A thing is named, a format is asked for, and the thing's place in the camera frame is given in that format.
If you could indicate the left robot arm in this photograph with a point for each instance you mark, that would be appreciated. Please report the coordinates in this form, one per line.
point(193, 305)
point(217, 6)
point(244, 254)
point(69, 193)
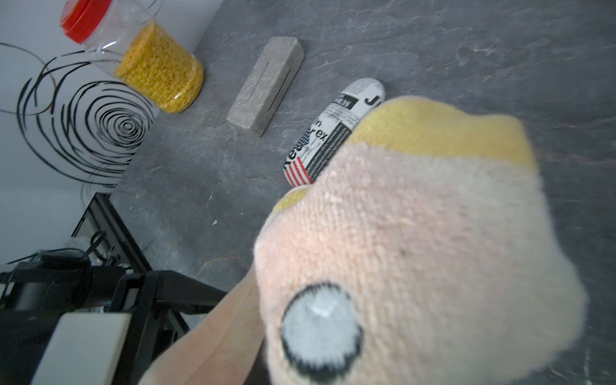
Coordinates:
point(35, 295)

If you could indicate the grey rectangular eyeglass case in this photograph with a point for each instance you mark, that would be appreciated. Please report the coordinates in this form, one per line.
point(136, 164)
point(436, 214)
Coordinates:
point(267, 84)

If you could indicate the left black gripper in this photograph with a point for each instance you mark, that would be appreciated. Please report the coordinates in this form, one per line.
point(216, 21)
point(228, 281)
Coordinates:
point(155, 302)

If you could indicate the red lid yellow jar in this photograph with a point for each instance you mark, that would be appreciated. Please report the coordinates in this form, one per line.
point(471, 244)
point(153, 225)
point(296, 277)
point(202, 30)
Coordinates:
point(125, 40)

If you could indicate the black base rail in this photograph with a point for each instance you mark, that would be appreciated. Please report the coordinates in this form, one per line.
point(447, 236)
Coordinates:
point(102, 229)

